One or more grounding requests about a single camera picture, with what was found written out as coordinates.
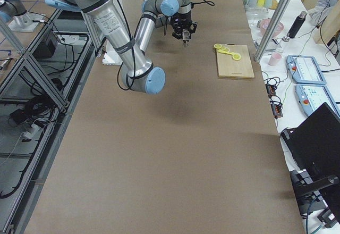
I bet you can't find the wooden cutting board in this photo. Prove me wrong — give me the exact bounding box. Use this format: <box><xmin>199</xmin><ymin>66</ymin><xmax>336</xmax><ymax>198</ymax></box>
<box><xmin>215</xmin><ymin>44</ymin><xmax>254</xmax><ymax>79</ymax></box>

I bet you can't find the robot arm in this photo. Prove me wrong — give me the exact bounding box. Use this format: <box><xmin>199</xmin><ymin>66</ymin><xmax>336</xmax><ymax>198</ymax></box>
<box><xmin>45</xmin><ymin>0</ymin><xmax>165</xmax><ymax>94</ymax></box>
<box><xmin>142</xmin><ymin>0</ymin><xmax>197</xmax><ymax>43</ymax></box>

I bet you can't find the yellow plastic cup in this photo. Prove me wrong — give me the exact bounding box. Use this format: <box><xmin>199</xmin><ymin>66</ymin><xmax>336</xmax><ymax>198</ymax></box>
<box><xmin>257</xmin><ymin>0</ymin><xmax>265</xmax><ymax>8</ymax></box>

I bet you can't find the black laptop monitor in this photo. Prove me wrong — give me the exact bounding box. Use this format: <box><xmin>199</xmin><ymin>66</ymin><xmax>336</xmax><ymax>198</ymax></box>
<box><xmin>280</xmin><ymin>103</ymin><xmax>339</xmax><ymax>178</ymax></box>

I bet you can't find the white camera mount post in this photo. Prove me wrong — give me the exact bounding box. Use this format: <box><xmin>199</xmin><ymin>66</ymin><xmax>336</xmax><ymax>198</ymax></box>
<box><xmin>102</xmin><ymin>0</ymin><xmax>125</xmax><ymax>66</ymax></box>

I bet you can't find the yellow plastic knife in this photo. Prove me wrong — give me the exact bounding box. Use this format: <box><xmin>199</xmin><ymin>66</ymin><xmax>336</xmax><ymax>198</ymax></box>
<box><xmin>217</xmin><ymin>49</ymin><xmax>241</xmax><ymax>57</ymax></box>

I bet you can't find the teach pendant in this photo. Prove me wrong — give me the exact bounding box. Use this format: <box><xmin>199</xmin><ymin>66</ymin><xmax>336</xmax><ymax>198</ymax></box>
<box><xmin>286</xmin><ymin>55</ymin><xmax>326</xmax><ymax>85</ymax></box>
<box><xmin>295</xmin><ymin>83</ymin><xmax>339</xmax><ymax>116</ymax></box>

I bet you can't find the pink plastic cup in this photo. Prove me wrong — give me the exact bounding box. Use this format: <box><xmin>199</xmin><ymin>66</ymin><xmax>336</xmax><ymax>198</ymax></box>
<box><xmin>268</xmin><ymin>52</ymin><xmax>282</xmax><ymax>66</ymax></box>

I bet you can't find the aluminium frame post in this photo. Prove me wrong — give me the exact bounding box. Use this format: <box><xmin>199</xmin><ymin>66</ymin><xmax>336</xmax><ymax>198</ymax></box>
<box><xmin>254</xmin><ymin>0</ymin><xmax>290</xmax><ymax>63</ymax></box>

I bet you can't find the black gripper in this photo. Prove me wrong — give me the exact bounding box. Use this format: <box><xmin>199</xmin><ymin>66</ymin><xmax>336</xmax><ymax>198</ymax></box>
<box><xmin>171</xmin><ymin>13</ymin><xmax>197</xmax><ymax>39</ymax></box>

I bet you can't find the upper teach pendant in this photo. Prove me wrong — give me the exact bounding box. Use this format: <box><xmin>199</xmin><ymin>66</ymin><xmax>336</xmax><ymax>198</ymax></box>
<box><xmin>286</xmin><ymin>55</ymin><xmax>326</xmax><ymax>85</ymax></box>

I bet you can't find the steel jigger measuring cup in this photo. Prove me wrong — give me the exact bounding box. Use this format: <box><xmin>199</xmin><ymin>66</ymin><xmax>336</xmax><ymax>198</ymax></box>
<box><xmin>182</xmin><ymin>29</ymin><xmax>191</xmax><ymax>47</ymax></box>

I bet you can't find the lower teach pendant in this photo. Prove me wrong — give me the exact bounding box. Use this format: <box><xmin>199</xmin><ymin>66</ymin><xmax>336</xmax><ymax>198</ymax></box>
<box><xmin>295</xmin><ymin>83</ymin><xmax>339</xmax><ymax>116</ymax></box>

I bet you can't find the lemon slice on knife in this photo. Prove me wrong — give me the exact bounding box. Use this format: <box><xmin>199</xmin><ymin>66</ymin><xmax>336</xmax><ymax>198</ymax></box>
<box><xmin>232</xmin><ymin>54</ymin><xmax>241</xmax><ymax>61</ymax></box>

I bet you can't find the black bottle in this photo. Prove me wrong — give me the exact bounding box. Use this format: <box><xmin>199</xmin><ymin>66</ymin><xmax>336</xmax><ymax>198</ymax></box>
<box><xmin>287</xmin><ymin>11</ymin><xmax>308</xmax><ymax>38</ymax></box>

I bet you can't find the pink bowl with ice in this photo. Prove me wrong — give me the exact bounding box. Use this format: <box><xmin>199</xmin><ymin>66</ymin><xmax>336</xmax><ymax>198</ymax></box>
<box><xmin>259</xmin><ymin>18</ymin><xmax>284</xmax><ymax>38</ymax></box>

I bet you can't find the person in background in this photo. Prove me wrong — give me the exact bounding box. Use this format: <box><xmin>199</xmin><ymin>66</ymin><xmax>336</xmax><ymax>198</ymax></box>
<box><xmin>308</xmin><ymin>0</ymin><xmax>339</xmax><ymax>26</ymax></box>

